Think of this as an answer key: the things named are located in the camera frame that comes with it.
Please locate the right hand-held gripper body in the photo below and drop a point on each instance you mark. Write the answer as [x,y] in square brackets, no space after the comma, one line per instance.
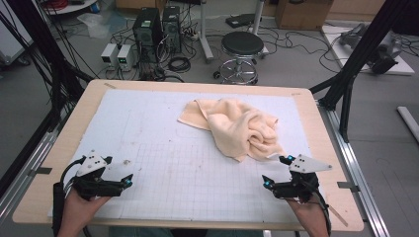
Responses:
[303,187]

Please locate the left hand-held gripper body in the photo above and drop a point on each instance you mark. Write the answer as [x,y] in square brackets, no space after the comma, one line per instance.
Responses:
[90,164]

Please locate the beige towel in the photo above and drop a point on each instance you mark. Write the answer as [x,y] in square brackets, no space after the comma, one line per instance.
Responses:
[237,128]

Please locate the person's right hand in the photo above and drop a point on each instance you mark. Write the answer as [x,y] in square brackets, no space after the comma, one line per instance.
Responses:
[311,219]

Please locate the person's left hand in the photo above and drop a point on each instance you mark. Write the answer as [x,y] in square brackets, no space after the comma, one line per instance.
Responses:
[77,214]

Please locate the thin wooden stick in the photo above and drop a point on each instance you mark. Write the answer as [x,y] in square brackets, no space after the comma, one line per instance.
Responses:
[338,216]

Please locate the white grid mat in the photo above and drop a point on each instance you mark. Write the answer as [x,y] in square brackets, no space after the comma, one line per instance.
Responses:
[164,131]

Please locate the white power supply box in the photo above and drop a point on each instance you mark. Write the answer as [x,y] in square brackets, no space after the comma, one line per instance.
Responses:
[125,56]
[108,54]

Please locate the black round stool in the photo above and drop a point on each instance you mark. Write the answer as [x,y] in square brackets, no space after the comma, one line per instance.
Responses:
[242,43]

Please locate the white tube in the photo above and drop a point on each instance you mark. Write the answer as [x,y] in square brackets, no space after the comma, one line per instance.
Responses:
[408,120]

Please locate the large black computer tower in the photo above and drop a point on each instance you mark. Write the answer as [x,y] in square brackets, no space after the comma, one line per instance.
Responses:
[146,31]

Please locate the clear plastic sheet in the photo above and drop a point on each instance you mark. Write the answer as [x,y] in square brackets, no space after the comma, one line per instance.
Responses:
[94,24]

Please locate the white board with grey device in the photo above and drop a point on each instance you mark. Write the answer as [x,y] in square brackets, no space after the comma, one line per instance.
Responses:
[369,42]

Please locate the brown cardboard box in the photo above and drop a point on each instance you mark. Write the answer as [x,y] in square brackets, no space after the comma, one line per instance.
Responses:
[303,15]

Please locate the small black computer tower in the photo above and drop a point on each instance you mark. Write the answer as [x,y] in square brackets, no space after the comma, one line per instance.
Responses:
[171,28]

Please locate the flat black device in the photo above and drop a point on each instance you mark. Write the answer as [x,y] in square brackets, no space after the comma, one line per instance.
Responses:
[239,20]

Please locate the grey table leg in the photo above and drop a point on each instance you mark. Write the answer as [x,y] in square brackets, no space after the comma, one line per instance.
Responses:
[205,36]

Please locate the white round table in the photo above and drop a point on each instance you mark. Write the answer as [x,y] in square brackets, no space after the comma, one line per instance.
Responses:
[70,6]

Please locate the aluminium rail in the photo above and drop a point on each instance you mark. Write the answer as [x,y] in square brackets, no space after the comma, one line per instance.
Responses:
[23,171]
[355,171]

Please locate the black metal frame strut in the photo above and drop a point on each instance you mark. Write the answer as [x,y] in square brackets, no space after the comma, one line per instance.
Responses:
[42,42]
[359,56]

